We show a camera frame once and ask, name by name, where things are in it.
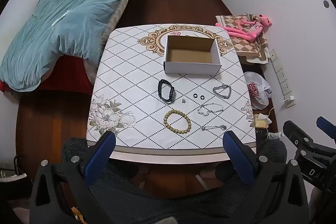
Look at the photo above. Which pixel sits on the white wall socket strip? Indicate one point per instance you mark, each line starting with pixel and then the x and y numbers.
pixel 281 74

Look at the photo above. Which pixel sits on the white plastic bag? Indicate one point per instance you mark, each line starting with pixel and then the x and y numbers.
pixel 258 87

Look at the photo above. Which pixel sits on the brown checkered cloth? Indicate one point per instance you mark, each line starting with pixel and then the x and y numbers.
pixel 246 48

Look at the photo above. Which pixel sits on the pink plush toy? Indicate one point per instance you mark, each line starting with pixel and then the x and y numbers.
pixel 246 31

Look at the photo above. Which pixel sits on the bed with patterned mattress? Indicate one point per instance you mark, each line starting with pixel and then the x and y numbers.
pixel 119 14

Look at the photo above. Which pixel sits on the table with patterned cover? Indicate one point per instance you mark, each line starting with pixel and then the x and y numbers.
pixel 131 77

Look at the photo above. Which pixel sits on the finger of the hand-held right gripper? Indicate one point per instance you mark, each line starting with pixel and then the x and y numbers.
pixel 296 134
pixel 326 125

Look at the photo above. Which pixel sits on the round wall hole cover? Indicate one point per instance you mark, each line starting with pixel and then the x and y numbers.
pixel 326 3

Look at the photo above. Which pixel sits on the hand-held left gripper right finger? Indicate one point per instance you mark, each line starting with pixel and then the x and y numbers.
pixel 237 158

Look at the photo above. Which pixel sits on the yellow packet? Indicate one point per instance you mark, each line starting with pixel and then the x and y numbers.
pixel 261 123

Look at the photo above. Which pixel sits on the white plug charger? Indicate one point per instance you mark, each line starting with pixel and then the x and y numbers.
pixel 288 99

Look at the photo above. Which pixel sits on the cardboard box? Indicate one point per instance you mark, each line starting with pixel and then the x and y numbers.
pixel 189 56

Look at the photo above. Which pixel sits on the shoe with white sole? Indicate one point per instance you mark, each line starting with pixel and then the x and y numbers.
pixel 13 177

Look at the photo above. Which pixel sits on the blue duvet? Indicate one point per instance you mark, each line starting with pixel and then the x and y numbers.
pixel 65 27

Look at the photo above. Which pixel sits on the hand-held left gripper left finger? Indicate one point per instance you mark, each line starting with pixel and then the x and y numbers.
pixel 99 158

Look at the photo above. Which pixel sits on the black smart band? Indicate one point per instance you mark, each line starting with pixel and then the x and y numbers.
pixel 171 95

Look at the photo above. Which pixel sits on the red bed sheet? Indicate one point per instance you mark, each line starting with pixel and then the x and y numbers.
pixel 68 74

